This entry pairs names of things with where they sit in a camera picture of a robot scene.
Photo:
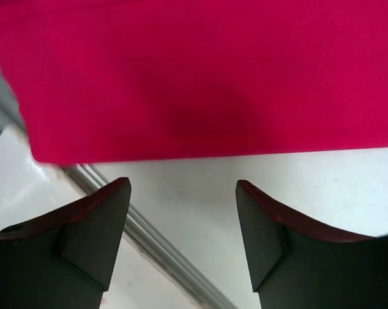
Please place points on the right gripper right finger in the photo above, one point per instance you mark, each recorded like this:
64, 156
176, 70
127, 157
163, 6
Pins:
295, 261

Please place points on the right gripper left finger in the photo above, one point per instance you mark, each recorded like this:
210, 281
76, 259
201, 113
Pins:
65, 258

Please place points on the magenta t shirt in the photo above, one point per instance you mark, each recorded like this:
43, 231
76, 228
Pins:
117, 81

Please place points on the aluminium frame rail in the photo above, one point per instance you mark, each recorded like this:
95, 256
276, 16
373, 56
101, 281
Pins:
141, 232

